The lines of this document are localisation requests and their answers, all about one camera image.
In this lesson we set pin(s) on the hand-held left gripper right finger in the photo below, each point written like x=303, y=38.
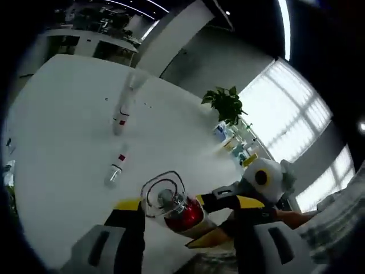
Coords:
x=273, y=248

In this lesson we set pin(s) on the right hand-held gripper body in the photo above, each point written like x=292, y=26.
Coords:
x=268, y=177

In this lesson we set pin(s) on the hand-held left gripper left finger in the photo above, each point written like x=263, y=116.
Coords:
x=114, y=242

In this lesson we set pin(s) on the red collar pump skincare bottle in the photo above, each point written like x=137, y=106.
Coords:
x=185, y=212

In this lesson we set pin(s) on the white skincare tube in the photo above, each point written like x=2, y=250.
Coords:
x=125, y=102

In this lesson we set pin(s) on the yellow bottle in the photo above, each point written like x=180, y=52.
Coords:
x=251, y=160

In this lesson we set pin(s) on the person's right hand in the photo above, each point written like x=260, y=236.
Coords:
x=293, y=219

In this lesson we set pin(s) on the bright window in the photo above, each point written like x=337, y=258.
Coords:
x=285, y=114

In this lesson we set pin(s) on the blue white package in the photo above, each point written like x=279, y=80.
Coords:
x=221, y=131

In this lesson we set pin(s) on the person in plaid shirt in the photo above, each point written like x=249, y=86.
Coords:
x=336, y=217

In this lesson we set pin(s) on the green potted plant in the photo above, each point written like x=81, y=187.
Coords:
x=228, y=105

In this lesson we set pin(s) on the ceiling light strip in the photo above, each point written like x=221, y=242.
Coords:
x=285, y=28

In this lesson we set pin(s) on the white office desk row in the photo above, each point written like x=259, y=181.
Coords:
x=85, y=42

